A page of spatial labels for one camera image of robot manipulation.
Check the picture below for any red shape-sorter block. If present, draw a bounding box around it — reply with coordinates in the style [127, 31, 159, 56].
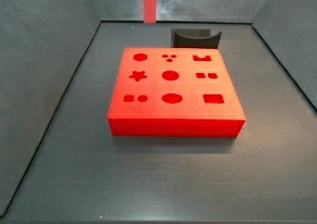
[107, 48, 245, 137]

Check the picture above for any black curved holder block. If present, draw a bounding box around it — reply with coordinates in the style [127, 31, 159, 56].
[171, 29, 222, 49]

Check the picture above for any red vertical strip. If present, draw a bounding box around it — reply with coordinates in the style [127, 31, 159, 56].
[143, 0, 157, 24]

